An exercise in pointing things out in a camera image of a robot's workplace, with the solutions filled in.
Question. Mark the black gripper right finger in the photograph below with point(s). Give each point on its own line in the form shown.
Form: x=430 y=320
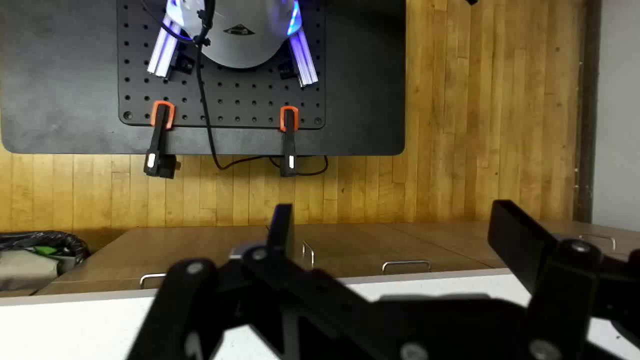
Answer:
x=567 y=292

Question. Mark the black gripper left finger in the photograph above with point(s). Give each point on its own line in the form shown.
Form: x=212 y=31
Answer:
x=191 y=301

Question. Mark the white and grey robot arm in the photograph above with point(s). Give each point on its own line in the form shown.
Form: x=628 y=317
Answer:
x=241 y=43

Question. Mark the wooden base cabinet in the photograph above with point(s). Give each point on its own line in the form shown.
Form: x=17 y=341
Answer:
x=200 y=247

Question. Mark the black bin with bag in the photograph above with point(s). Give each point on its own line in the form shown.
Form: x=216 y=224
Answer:
x=36 y=256

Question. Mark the orange and black clamp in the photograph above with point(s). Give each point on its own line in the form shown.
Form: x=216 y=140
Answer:
x=288 y=136
x=161 y=132

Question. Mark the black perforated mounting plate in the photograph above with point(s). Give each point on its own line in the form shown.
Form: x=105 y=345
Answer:
x=247 y=101

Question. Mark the black pegboard panel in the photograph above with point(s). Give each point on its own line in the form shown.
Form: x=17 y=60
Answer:
x=61 y=80

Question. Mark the aluminium profile rail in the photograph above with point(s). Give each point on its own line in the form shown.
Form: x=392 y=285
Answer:
x=163 y=50
x=303 y=60

